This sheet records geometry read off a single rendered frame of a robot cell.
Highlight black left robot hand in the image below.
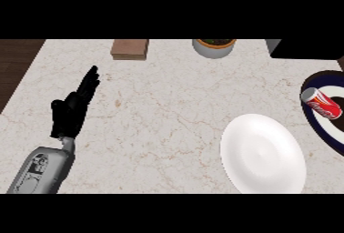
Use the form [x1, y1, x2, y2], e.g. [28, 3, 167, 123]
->
[49, 65, 102, 140]

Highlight white plate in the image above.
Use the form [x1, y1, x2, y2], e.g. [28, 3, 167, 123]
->
[218, 113, 307, 195]

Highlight red soda can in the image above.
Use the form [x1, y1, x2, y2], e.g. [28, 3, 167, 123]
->
[300, 86, 344, 120]

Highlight dark blue rimmed plate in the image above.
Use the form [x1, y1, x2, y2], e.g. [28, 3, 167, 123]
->
[300, 70, 344, 157]

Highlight brown wooden block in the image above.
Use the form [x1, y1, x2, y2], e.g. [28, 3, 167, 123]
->
[111, 39, 151, 61]

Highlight grey plant pot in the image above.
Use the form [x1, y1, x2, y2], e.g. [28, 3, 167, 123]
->
[190, 39, 238, 60]

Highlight black appliance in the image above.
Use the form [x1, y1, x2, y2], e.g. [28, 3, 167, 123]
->
[264, 39, 344, 61]

